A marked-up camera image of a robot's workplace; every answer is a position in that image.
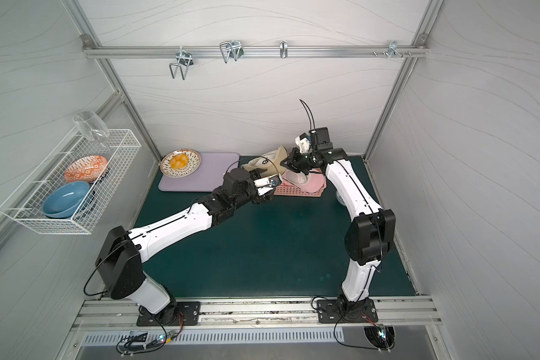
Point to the beige baseball cap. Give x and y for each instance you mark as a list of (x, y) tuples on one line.
[(269, 164)]

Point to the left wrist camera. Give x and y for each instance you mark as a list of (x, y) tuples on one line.
[(264, 186)]

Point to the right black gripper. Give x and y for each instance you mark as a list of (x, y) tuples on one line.
[(292, 163)]

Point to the double wire metal hook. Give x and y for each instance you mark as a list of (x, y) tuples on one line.
[(181, 65)]

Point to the patterned plate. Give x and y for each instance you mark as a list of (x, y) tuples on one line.
[(193, 164)]

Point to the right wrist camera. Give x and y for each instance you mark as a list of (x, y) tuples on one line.
[(316, 141)]

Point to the small metal hook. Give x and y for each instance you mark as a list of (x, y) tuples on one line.
[(283, 48)]

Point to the yellow fruit pieces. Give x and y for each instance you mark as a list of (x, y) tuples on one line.
[(179, 161)]

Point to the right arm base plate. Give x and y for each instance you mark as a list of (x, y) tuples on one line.
[(332, 311)]

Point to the pink baseball cap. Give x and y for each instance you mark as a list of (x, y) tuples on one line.
[(310, 183)]

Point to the lavender cutting mat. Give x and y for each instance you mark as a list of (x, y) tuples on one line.
[(206, 177)]

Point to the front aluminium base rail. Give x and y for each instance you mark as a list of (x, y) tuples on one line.
[(257, 313)]

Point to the blue white porcelain bowl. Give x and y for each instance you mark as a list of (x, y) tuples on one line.
[(339, 198)]

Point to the loop metal hook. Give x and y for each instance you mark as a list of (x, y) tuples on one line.
[(231, 49)]

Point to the clear drinking glass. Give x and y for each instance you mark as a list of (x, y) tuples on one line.
[(92, 127)]

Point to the white wire wall basket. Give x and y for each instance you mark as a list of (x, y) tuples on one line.
[(24, 205)]

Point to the orange patterned bowl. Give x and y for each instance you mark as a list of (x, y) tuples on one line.
[(86, 169)]

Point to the pink plastic basket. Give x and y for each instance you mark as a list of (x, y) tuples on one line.
[(288, 190)]

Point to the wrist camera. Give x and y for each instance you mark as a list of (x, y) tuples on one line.
[(316, 141), (264, 186)]

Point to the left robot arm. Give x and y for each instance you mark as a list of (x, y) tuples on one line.
[(120, 261)]

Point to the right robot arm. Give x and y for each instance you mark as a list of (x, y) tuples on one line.
[(371, 233)]

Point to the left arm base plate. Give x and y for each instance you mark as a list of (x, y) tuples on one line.
[(185, 313)]

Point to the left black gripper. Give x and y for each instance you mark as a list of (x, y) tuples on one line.
[(261, 190)]

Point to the blue ceramic bowl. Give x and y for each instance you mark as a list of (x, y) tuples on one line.
[(66, 200)]

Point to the horizontal aluminium rail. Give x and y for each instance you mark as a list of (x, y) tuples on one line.
[(250, 52)]

